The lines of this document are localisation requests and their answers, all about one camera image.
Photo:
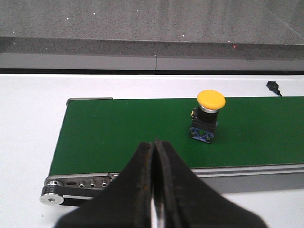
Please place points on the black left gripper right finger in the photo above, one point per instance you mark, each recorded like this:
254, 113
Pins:
188, 202

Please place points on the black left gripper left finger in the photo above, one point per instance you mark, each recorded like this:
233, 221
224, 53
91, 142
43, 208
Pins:
125, 203

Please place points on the pale yellow mushroom push button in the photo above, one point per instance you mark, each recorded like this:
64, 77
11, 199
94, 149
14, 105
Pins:
205, 116

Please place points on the black conveyor drive belt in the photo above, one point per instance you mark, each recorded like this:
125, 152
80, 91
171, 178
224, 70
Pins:
54, 194

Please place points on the grey stone counter slab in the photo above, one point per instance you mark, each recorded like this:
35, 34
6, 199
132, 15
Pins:
178, 28

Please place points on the black cable connector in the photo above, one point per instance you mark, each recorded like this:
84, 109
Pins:
274, 87

